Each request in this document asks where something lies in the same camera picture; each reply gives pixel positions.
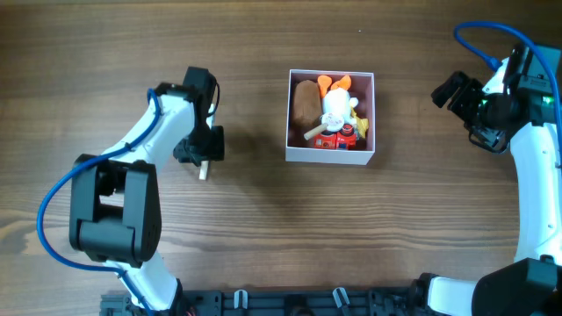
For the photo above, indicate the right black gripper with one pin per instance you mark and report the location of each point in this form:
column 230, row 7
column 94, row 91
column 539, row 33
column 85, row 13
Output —
column 459, row 101

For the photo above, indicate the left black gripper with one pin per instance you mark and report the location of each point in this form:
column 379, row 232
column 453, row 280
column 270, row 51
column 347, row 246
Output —
column 215, row 154

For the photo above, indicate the yellow wooden rattle drum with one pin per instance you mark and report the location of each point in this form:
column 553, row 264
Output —
column 203, row 170

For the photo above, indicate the pink box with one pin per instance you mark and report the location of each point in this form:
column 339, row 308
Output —
column 297, row 149

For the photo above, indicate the brown plush toy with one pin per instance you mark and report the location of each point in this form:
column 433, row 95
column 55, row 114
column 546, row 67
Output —
column 306, row 104

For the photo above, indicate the red toy car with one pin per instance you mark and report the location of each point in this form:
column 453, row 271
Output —
column 345, row 139

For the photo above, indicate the white duck plush toy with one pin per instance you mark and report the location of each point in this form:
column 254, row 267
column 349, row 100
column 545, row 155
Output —
column 336, row 99

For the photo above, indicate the white wooden rattle drum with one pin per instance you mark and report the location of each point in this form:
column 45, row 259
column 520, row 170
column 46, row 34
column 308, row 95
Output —
column 329, row 122

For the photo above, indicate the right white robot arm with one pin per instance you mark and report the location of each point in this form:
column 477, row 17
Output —
column 531, row 285

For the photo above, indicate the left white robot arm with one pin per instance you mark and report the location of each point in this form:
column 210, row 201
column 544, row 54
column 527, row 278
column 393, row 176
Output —
column 115, row 210

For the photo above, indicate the black mounting rail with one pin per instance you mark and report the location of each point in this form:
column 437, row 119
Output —
column 340, row 301

